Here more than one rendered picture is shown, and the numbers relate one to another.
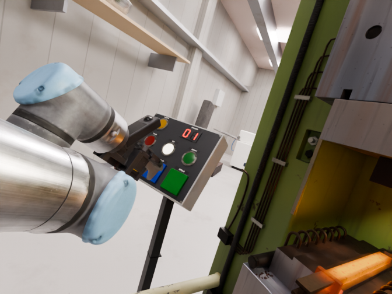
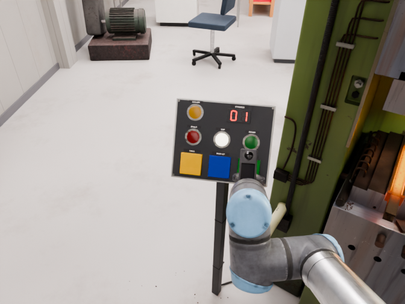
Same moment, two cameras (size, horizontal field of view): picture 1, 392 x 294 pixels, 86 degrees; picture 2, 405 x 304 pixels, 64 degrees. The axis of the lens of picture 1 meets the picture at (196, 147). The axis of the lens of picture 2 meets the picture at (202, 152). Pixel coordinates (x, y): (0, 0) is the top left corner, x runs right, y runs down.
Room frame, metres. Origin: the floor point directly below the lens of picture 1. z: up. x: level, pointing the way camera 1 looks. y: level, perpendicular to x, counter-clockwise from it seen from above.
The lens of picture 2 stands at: (-0.06, 0.52, 1.72)
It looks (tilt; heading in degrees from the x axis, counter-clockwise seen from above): 37 degrees down; 337
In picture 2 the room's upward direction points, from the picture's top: 1 degrees clockwise
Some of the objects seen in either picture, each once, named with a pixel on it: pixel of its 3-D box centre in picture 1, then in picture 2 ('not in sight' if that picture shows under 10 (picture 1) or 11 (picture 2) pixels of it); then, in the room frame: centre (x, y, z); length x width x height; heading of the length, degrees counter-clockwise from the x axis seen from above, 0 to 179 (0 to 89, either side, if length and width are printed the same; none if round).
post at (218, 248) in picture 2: (149, 266); (220, 227); (0.83, 0.05, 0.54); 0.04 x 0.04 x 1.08; 34
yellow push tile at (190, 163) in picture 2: not in sight; (191, 163); (0.78, 0.21, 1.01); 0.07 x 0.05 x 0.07; 59
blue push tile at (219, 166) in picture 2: (154, 170); (219, 166); (0.73, 0.12, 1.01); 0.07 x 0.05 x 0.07; 59
